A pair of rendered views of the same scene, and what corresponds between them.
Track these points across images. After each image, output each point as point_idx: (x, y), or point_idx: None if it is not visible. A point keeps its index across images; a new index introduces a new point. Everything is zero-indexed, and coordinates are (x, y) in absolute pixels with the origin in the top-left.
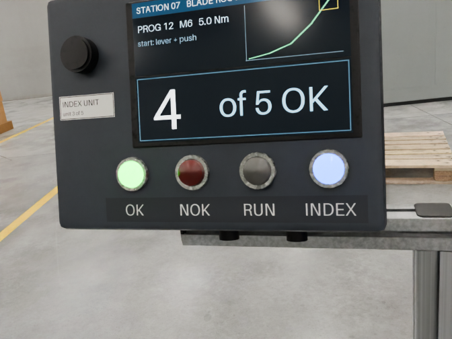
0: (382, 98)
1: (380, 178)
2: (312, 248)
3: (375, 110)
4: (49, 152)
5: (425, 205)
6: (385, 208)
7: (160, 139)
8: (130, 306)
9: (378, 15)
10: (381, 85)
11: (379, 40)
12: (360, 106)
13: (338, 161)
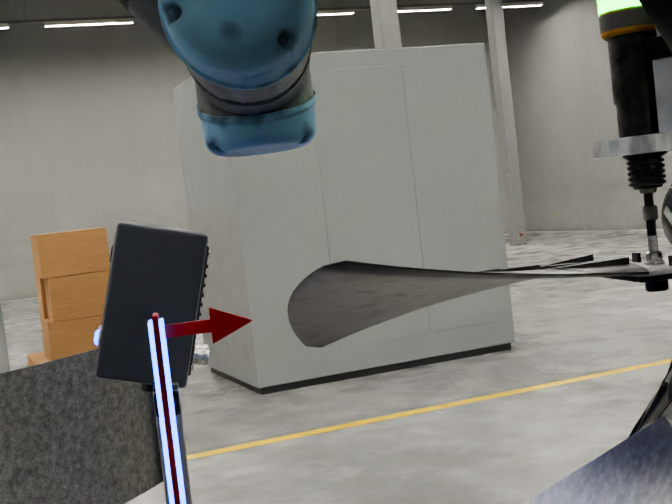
0: (108, 303)
1: (99, 347)
2: None
3: (104, 309)
4: None
5: (172, 386)
6: (99, 364)
7: None
8: None
9: (113, 258)
10: (108, 296)
11: (111, 271)
12: (104, 306)
13: (96, 333)
